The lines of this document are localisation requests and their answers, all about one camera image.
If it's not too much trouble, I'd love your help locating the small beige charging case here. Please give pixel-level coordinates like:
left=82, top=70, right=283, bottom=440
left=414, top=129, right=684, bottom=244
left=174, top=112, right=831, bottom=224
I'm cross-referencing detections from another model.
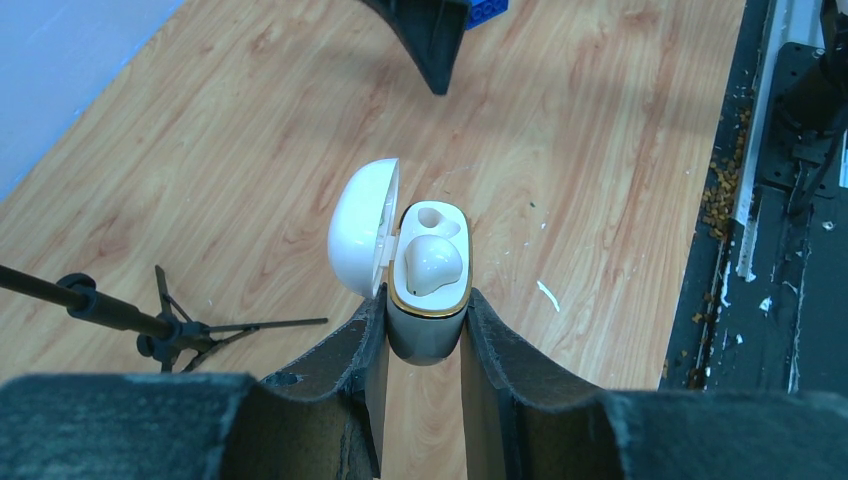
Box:
left=327, top=158, right=473, bottom=366

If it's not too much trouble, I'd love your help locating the blue object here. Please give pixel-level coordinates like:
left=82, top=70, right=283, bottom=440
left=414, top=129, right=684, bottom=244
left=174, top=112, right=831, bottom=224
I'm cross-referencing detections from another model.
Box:
left=466, top=0, right=509, bottom=30

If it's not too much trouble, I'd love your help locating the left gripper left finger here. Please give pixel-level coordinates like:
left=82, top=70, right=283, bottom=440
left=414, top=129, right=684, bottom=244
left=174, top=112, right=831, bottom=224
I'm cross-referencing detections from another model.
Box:
left=1, top=290, right=388, bottom=479

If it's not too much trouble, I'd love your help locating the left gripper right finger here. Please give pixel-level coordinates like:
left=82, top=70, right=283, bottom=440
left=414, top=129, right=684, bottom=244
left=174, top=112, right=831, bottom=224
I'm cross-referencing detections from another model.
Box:
left=460, top=290, right=847, bottom=479

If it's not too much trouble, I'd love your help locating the white plastic scrap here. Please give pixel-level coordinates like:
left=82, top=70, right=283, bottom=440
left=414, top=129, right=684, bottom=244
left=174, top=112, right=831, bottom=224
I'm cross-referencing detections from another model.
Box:
left=536, top=280, right=561, bottom=312

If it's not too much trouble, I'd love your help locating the black tripod microphone stand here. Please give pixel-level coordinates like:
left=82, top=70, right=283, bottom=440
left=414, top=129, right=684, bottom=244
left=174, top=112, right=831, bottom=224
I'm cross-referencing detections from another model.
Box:
left=1, top=266, right=328, bottom=373

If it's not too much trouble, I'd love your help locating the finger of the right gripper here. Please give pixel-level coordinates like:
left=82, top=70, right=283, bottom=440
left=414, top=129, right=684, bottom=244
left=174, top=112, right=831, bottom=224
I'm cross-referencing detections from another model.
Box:
left=363, top=0, right=471, bottom=96

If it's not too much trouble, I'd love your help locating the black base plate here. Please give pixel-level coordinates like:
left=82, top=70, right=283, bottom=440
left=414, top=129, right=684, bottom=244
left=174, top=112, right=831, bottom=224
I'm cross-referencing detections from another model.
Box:
left=660, top=1, right=847, bottom=394

